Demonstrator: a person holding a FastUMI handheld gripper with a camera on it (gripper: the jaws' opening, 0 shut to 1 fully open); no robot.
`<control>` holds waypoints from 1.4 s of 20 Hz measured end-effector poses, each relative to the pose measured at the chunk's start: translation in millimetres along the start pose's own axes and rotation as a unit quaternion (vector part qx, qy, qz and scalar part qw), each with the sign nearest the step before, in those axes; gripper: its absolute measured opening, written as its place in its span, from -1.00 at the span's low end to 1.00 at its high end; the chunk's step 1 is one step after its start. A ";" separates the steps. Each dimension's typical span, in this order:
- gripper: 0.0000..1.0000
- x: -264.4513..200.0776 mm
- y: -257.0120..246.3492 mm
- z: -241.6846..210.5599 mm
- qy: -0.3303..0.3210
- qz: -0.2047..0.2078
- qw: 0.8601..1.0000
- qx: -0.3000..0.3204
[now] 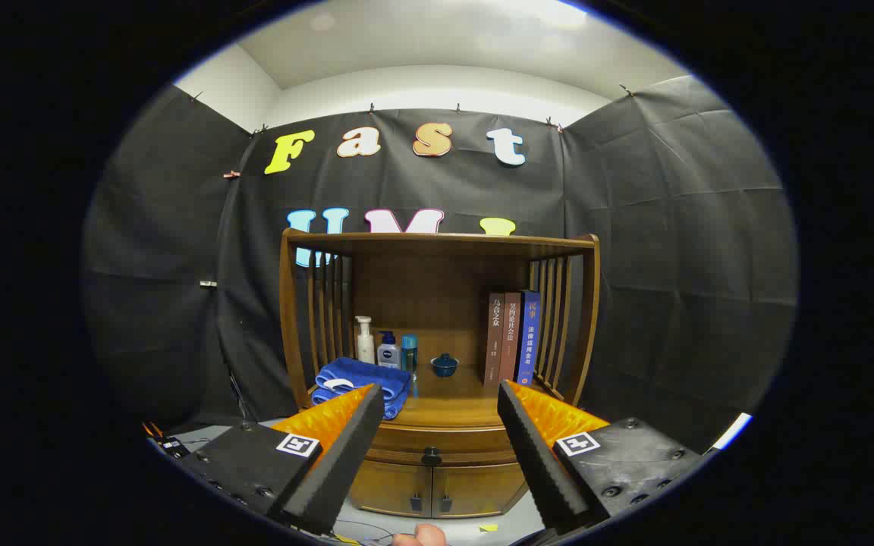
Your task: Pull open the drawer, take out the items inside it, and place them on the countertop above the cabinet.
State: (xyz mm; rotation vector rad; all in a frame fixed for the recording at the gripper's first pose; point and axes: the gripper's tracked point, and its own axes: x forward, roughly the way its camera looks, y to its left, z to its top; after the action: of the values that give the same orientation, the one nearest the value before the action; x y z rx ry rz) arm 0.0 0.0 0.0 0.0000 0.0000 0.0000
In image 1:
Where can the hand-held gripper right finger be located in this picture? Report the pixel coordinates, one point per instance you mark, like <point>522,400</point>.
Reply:
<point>536,455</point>

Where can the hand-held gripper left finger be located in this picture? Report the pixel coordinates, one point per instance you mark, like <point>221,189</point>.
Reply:
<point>346,455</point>

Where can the wooden drawer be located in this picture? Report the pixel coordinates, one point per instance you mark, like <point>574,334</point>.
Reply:
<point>471,441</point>

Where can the wooden cabinet door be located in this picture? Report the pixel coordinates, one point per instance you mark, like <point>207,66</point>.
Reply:
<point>479,485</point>
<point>388,485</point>

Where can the wooden countertop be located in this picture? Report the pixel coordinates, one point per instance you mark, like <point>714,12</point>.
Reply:
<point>452,402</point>

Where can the wooden cabinet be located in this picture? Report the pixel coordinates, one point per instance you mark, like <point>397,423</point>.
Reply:
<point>437,296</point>

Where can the blue folded towel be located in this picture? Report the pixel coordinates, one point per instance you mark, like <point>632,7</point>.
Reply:
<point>353,371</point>

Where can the white lotion bottle blue cap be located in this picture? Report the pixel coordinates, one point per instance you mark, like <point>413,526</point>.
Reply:
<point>388,355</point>

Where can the white pump bottle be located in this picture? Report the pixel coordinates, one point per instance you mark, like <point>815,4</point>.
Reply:
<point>365,345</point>

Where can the teal transparent bottle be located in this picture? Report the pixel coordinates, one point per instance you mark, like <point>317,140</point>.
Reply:
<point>409,353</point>

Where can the blue book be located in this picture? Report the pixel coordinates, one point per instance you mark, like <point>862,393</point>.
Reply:
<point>529,334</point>

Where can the reddish brown book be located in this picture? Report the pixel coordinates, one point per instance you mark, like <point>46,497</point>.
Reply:
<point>510,334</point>

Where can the blue lidded teacup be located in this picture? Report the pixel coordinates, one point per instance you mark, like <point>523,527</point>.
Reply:
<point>444,368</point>

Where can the black electronics box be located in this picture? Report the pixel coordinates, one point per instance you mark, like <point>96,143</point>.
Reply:
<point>171,446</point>

